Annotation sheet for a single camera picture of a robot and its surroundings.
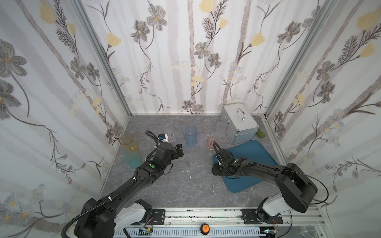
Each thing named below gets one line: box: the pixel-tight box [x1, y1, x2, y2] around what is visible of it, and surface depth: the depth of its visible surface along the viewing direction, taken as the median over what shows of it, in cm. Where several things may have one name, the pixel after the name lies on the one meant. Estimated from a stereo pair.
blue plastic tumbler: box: [184, 125, 198, 147], surface depth 100 cm
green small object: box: [255, 128, 266, 139], surface depth 109 cm
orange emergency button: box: [199, 223, 210, 236], surface depth 65 cm
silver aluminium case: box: [220, 102, 260, 145], surface depth 99 cm
